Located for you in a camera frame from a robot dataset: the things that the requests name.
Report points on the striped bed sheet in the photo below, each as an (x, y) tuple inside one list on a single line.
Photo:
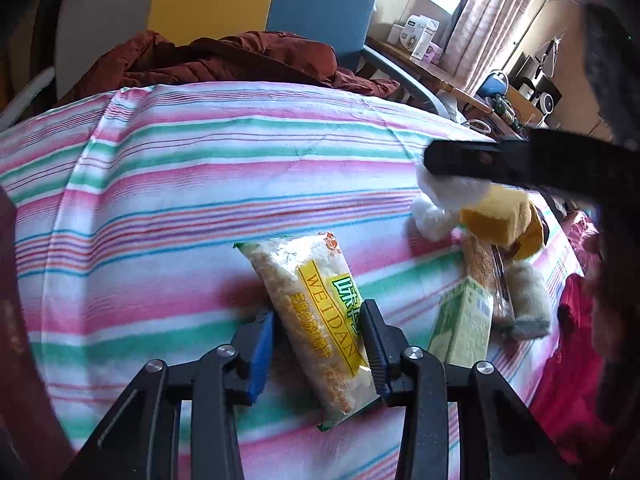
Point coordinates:
[(175, 185)]

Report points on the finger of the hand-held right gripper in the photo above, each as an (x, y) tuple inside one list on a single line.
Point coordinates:
[(470, 160)]

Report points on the white plastic wrap ball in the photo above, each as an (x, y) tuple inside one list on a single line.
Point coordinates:
[(440, 210)]

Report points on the green carton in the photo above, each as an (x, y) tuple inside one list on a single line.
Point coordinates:
[(462, 320)]

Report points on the maroon quilt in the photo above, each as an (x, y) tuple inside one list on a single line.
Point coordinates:
[(225, 60)]

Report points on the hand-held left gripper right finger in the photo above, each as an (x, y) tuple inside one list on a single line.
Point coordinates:
[(375, 355)]

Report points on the beige sponge block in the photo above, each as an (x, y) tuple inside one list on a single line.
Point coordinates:
[(530, 300)]

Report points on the pink carton box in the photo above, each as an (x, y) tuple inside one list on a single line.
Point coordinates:
[(433, 53)]

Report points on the yellow label snack packet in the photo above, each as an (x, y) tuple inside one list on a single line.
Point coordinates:
[(310, 280)]

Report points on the grey bed rail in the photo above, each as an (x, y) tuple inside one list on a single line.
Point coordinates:
[(410, 82), (25, 105)]

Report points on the black speaker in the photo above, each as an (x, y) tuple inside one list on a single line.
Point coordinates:
[(550, 105)]

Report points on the red cloth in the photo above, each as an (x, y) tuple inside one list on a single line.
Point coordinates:
[(565, 385)]

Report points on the white carton box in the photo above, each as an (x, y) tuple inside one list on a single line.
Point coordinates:
[(420, 35)]

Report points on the clear cracker packet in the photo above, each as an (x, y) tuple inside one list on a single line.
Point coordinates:
[(482, 270)]

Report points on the wooden desk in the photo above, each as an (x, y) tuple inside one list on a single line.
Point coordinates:
[(445, 77)]

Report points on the yellow sponge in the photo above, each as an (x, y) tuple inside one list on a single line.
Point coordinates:
[(495, 220)]

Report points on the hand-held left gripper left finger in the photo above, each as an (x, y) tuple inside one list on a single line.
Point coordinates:
[(260, 355)]

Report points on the person's right forearm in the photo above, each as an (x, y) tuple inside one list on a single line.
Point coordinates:
[(620, 310)]

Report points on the pink patterned curtain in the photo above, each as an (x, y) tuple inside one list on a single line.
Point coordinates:
[(495, 20)]

